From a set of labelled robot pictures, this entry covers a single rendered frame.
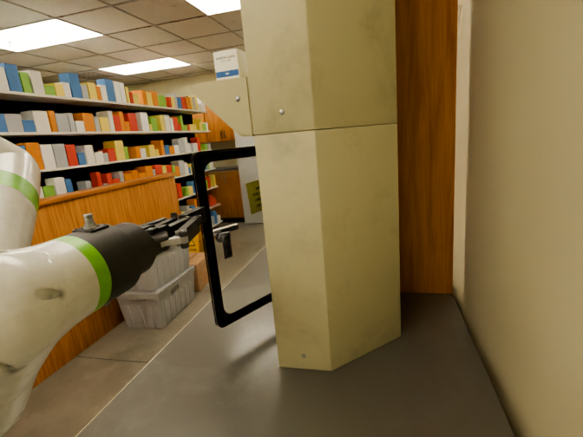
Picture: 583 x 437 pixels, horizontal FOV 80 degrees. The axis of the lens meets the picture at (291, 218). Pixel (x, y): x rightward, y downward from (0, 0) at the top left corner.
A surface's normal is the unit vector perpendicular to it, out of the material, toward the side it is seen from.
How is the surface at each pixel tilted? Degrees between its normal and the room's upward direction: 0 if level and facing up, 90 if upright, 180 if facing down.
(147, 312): 96
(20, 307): 76
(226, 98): 90
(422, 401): 0
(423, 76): 90
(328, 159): 90
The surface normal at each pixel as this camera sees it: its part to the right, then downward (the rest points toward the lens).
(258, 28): -0.24, 0.24
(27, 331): 0.82, 0.20
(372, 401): -0.09, -0.97
